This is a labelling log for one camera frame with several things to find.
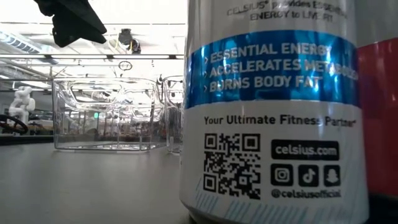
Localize white blue Celsius can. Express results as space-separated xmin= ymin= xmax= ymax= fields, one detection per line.
xmin=179 ymin=0 xmax=371 ymax=224

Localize raspberry lime soda can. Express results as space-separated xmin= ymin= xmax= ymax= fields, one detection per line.
xmin=354 ymin=0 xmax=398 ymax=224

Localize black ceiling spotlight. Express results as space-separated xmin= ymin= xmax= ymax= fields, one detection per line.
xmin=118 ymin=28 xmax=134 ymax=45

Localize small black ceiling fixture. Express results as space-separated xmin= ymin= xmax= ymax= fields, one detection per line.
xmin=129 ymin=39 xmax=142 ymax=55

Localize white robot figure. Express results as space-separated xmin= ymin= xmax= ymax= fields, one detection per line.
xmin=8 ymin=86 xmax=36 ymax=125

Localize clear plastic bin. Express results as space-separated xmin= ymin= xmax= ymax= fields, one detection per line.
xmin=52 ymin=77 xmax=167 ymax=152
xmin=161 ymin=75 xmax=186 ymax=154

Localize black round wheel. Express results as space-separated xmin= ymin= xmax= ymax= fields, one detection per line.
xmin=0 ymin=114 xmax=29 ymax=136

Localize black background workbench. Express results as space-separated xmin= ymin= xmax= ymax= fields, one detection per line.
xmin=0 ymin=134 xmax=54 ymax=146

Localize horizontal metal frame bar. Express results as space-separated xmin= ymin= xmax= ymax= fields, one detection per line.
xmin=0 ymin=54 xmax=185 ymax=60

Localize silver ceiling air duct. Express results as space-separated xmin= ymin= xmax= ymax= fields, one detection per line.
xmin=0 ymin=30 xmax=43 ymax=54

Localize hanging metal ring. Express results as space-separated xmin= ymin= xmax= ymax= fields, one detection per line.
xmin=118 ymin=60 xmax=134 ymax=72

